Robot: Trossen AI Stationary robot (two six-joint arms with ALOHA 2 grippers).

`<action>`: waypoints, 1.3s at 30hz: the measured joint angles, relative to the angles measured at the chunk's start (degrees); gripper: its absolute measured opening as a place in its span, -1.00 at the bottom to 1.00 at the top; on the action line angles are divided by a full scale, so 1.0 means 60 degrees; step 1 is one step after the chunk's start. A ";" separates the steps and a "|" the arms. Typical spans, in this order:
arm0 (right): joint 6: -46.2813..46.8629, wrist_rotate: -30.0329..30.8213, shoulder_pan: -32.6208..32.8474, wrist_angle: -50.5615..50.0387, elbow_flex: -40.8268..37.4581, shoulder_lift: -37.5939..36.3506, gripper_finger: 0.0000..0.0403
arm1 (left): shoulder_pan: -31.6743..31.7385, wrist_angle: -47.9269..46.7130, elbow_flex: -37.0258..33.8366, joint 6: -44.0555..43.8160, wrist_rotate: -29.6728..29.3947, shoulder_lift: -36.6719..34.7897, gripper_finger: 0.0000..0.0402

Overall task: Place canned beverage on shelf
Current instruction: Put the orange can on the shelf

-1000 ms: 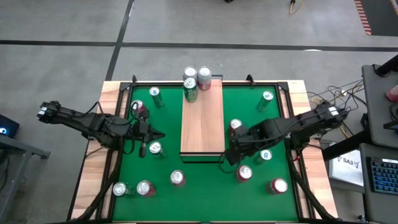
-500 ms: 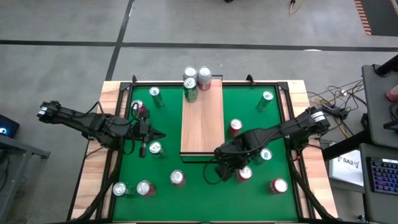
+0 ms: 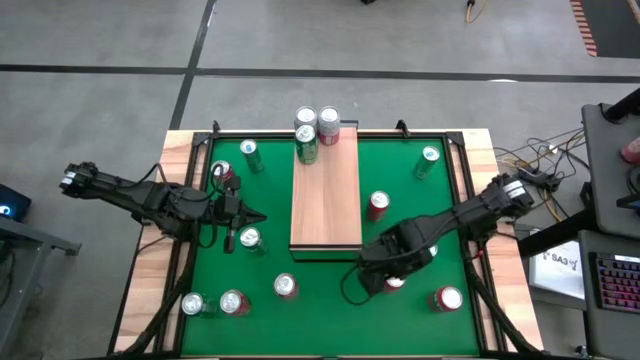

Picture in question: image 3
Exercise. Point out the backlit black keyboard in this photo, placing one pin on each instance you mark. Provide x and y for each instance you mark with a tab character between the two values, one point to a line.
617	282

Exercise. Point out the red cup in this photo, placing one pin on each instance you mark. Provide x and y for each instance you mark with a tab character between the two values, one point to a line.
632	151

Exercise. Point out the slim blue silver energy can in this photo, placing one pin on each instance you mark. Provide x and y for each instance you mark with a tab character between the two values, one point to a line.
430	153
434	250
248	146

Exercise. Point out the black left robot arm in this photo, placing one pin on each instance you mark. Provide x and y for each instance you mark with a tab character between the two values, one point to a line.
125	192

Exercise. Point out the silver and red soda can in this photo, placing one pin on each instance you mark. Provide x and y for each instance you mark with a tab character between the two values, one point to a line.
306	115
329	116

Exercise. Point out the black striped-edge floor mat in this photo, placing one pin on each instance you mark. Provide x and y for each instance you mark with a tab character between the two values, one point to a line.
615	30

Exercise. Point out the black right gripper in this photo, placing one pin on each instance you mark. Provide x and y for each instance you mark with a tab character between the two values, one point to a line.
400	247

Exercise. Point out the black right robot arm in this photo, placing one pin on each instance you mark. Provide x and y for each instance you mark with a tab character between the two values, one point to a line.
475	210

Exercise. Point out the green table mat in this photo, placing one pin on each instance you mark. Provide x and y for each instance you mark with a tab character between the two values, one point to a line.
340	325

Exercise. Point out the red Coca-Cola can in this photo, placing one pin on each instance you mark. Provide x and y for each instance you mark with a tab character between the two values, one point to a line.
285	284

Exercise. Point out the black box with blue light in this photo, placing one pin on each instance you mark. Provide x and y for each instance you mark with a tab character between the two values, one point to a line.
15	200

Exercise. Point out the green soda can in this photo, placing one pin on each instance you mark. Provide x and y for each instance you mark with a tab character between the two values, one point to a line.
305	135
192	303
250	236

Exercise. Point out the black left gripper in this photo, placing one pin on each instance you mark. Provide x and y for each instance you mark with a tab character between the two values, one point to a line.
222	210

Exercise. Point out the red-orange soda can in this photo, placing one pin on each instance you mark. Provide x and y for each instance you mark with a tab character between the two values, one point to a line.
378	200

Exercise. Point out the white sign board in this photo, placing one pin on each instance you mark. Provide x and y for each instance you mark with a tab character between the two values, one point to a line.
555	272

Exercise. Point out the grey metal cart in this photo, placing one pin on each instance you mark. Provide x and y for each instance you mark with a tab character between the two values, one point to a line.
30	235

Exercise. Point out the grey desk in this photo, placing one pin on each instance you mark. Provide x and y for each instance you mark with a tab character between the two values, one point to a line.
607	175
600	330

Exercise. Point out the black desk leg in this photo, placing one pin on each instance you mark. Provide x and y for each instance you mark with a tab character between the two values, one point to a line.
550	235

